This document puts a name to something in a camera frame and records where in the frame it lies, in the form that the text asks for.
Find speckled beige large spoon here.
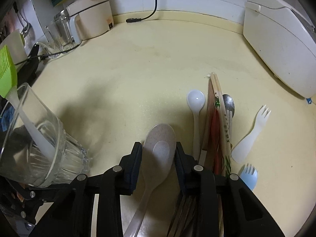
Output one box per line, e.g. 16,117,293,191
124,124,176,236

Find blue cloth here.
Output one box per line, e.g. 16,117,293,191
1,106,15,132

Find blue plastic spork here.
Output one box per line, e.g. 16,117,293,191
240,164,258,190

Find black power cable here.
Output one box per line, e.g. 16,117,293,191
125,0,160,24

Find red handled utensil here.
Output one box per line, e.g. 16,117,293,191
212,109,222,236

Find disposable chopsticks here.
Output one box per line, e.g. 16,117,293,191
211,72,231,176

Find clear glass tumbler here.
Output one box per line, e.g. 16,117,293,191
1,83,89,188

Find black electric griddle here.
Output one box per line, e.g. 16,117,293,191
0,43,40,109

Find white plastic spork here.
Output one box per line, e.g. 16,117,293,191
231,105,271,163

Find white cutting board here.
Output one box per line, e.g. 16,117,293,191
0,29,27,65

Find metal spoon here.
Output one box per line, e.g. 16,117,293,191
222,94,236,134

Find wooden handled fork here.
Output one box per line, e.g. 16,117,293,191
166,79,215,236

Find glass jar with metal lid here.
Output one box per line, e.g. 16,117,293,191
45,9,74,51

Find white rice cooker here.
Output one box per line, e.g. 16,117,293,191
243,0,315,99

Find beige electric cooker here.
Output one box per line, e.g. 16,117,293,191
66,0,114,44

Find small white plastic spoon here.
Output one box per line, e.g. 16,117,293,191
186,89,205,161

